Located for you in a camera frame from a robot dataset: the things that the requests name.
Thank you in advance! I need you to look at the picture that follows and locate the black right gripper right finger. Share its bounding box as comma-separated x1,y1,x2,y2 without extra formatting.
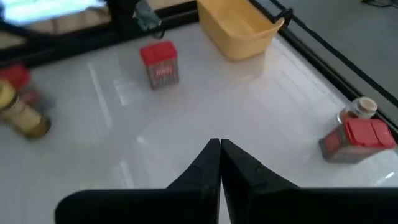
221,139,398,224

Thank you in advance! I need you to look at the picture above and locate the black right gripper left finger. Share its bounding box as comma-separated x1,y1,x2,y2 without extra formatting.
55,138,221,224

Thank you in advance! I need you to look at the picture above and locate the red-lidded smoked paprika tin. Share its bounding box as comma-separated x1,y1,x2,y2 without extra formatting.
139,40,180,91
0,63,40,108
318,118,397,165

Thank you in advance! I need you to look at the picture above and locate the cork-stoppered glass spice jar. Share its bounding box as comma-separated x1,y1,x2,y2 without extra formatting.
336,96,379,125

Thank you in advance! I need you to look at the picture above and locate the yellow-lidded crunchy onion jar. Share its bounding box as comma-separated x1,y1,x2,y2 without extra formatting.
0,79,52,140

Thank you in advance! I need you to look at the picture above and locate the yellow plastic bin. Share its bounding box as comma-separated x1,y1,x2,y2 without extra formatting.
195,0,285,62

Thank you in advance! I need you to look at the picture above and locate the white box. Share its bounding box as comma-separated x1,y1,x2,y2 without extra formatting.
0,0,108,26

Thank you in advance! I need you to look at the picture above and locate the black aluminium table frame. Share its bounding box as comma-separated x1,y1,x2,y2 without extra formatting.
0,0,398,134

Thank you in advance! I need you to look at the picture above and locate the grey frame bracket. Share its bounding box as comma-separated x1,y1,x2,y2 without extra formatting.
134,0,163,40

